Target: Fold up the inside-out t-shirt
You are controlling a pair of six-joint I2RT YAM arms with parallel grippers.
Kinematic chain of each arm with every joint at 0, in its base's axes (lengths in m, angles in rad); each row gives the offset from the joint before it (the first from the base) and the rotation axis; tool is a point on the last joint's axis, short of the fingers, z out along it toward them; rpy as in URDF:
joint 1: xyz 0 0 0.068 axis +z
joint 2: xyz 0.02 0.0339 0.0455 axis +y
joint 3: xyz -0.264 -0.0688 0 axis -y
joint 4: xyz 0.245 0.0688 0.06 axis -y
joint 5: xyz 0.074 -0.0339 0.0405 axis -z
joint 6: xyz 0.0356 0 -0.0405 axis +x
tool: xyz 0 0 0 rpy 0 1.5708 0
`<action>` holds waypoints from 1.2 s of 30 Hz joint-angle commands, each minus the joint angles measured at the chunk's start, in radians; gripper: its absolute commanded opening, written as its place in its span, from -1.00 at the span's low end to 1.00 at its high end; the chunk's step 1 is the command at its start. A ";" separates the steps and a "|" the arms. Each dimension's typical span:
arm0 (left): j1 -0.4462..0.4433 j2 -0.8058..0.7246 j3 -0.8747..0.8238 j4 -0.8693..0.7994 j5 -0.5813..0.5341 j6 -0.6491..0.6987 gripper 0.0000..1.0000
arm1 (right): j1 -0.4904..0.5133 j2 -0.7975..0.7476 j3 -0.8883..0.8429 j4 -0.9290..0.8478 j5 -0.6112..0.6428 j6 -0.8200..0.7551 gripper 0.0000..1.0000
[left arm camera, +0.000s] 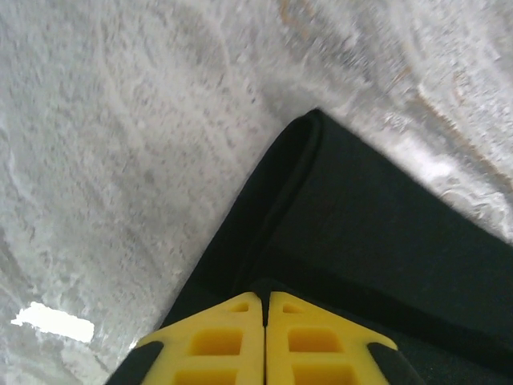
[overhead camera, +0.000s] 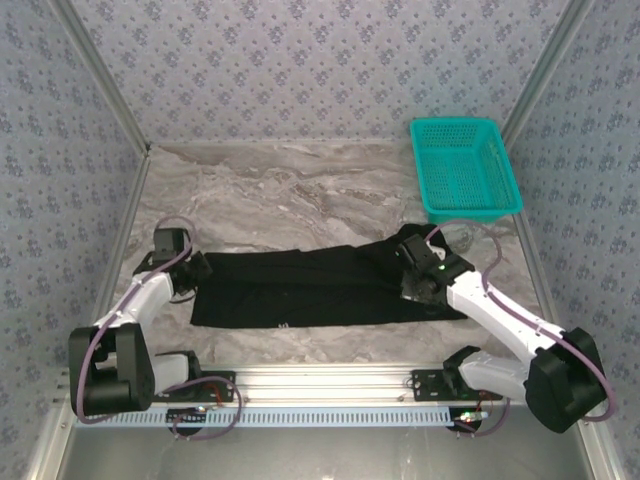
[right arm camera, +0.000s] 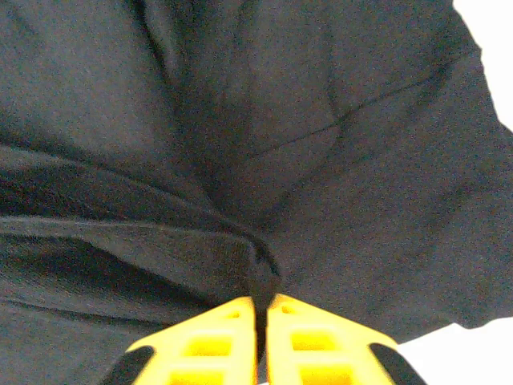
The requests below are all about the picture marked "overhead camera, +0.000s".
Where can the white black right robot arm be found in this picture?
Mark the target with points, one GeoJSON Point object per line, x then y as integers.
{"type": "Point", "coordinates": [495, 305]}

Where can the aluminium side rail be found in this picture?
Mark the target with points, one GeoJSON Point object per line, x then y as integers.
{"type": "Point", "coordinates": [133, 200]}
{"type": "Point", "coordinates": [536, 260]}

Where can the grey metal shelf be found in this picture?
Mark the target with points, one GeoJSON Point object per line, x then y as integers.
{"type": "Point", "coordinates": [320, 455]}

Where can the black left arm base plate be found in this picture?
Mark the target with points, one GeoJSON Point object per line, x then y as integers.
{"type": "Point", "coordinates": [227, 378]}

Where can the aluminium frame post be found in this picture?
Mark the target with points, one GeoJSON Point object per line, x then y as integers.
{"type": "Point", "coordinates": [547, 70]}
{"type": "Point", "coordinates": [100, 75]}

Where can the small black control board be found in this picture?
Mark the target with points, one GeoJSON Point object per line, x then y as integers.
{"type": "Point", "coordinates": [185, 416]}
{"type": "Point", "coordinates": [467, 419]}

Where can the teal plastic basket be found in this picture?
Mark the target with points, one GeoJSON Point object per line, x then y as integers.
{"type": "Point", "coordinates": [465, 170]}

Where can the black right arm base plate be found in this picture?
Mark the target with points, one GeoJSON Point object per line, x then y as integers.
{"type": "Point", "coordinates": [422, 385]}

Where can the black t-shirt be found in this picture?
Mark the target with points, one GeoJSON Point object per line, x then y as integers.
{"type": "Point", "coordinates": [310, 295]}

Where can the aluminium frame rail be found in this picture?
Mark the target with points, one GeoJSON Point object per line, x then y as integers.
{"type": "Point", "coordinates": [320, 382]}

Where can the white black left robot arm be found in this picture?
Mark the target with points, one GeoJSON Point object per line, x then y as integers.
{"type": "Point", "coordinates": [150, 295]}

